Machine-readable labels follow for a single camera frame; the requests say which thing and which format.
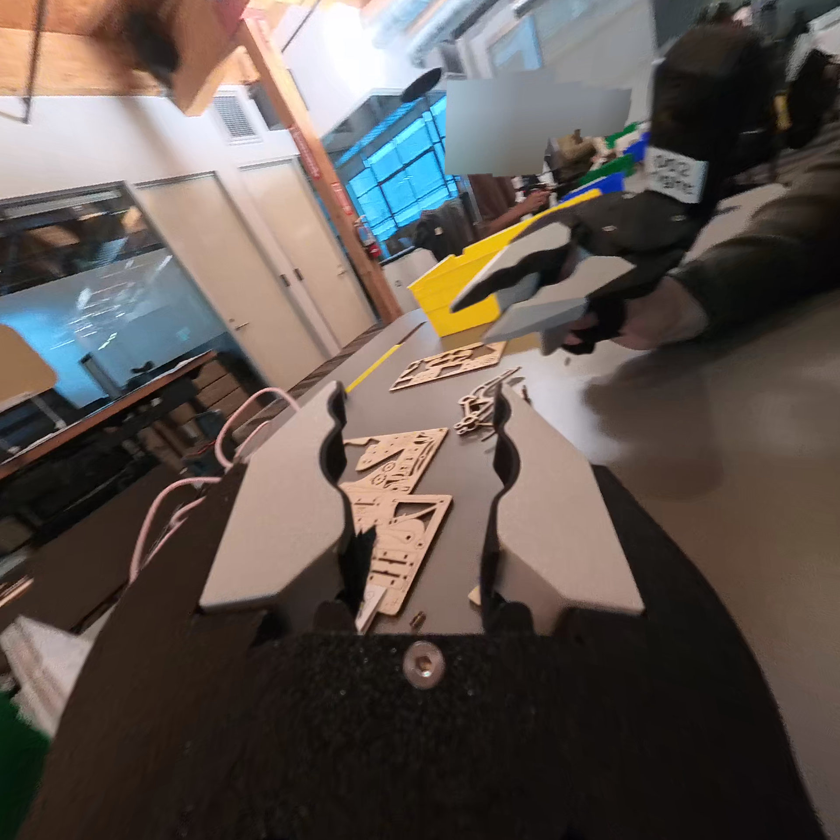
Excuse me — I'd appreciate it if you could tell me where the pale door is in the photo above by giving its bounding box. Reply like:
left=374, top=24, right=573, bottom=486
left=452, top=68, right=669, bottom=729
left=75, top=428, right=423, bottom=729
left=238, top=157, right=379, bottom=350
left=134, top=172, right=329, bottom=389

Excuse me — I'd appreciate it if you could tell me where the stack of white sheets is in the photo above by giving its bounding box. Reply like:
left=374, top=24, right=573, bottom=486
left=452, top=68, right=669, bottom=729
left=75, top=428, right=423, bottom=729
left=0, top=613, right=93, bottom=729

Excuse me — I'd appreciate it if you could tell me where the green plastic bin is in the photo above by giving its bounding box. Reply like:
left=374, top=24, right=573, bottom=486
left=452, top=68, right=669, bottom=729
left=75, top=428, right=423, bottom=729
left=0, top=689, right=53, bottom=840

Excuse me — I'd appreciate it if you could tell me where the laser-cut wooden sheet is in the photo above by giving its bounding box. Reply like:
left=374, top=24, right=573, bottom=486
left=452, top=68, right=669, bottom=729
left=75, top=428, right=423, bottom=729
left=389, top=341, right=508, bottom=393
left=341, top=427, right=450, bottom=493
left=348, top=492, right=455, bottom=618

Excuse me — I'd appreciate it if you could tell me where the yellow plastic bin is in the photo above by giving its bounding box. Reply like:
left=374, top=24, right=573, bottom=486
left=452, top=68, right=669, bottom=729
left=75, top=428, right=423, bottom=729
left=408, top=187, right=601, bottom=337

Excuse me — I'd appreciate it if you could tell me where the another person's forearm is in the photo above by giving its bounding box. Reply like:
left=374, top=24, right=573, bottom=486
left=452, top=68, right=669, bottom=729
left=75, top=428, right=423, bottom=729
left=486, top=190, right=551, bottom=229

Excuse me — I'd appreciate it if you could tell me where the blue plastic bin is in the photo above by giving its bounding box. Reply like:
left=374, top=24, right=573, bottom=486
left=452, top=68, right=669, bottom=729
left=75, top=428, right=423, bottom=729
left=558, top=131, right=652, bottom=201

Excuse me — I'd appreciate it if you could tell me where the glass office window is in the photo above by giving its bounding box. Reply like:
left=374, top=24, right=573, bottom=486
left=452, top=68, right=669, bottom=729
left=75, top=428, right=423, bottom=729
left=0, top=184, right=227, bottom=427

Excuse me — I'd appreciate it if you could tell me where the small wooden cut-out piece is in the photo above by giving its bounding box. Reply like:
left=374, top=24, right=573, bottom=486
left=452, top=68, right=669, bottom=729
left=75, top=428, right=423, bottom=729
left=454, top=367, right=527, bottom=442

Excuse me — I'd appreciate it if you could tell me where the thin metal rod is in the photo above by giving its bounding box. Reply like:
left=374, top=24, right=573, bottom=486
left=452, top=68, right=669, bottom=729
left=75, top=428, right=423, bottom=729
left=0, top=0, right=48, bottom=126

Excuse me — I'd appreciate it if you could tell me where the wooden post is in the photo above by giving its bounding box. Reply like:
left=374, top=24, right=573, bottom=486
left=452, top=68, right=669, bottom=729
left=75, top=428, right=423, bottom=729
left=239, top=16, right=403, bottom=322

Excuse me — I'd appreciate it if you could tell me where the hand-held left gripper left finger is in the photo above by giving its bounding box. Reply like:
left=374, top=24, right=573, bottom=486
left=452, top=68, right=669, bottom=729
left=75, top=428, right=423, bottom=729
left=199, top=381, right=378, bottom=635

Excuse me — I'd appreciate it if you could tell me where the person's right hand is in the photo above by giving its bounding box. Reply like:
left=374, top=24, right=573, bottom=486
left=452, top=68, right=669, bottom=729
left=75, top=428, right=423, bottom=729
left=576, top=274, right=712, bottom=352

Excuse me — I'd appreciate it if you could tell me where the person's right forearm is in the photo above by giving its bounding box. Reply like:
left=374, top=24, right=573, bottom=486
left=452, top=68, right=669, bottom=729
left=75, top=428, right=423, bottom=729
left=669, top=154, right=840, bottom=345

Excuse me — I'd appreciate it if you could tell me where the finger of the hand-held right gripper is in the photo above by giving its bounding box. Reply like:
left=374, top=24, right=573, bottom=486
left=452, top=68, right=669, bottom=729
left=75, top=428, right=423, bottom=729
left=451, top=222, right=580, bottom=313
left=483, top=256, right=636, bottom=357

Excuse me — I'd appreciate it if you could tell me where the wall air vent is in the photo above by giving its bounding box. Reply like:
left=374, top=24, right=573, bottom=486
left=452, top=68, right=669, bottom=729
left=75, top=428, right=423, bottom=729
left=211, top=92, right=263, bottom=144

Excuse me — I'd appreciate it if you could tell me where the black bag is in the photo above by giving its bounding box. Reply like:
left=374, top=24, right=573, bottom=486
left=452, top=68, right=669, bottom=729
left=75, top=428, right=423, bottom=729
left=784, top=49, right=840, bottom=152

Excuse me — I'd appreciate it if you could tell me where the cardboard box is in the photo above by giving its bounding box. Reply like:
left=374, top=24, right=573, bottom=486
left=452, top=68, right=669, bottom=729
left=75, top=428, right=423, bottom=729
left=0, top=323, right=59, bottom=411

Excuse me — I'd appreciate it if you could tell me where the white assembly instruction sheet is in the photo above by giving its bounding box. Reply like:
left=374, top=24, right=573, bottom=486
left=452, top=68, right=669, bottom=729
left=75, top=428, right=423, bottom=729
left=354, top=586, right=388, bottom=634

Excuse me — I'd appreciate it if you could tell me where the black round lamp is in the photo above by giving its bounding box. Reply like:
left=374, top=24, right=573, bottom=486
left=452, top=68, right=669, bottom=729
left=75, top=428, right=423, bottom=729
left=399, top=67, right=444, bottom=105

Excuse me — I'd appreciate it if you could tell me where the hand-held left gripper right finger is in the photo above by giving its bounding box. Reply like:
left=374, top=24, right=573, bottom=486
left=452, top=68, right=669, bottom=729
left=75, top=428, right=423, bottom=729
left=481, top=382, right=647, bottom=635

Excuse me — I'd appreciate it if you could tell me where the wooden workbench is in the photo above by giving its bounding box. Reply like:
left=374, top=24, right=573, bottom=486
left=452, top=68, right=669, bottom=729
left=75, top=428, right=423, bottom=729
left=0, top=351, right=221, bottom=546

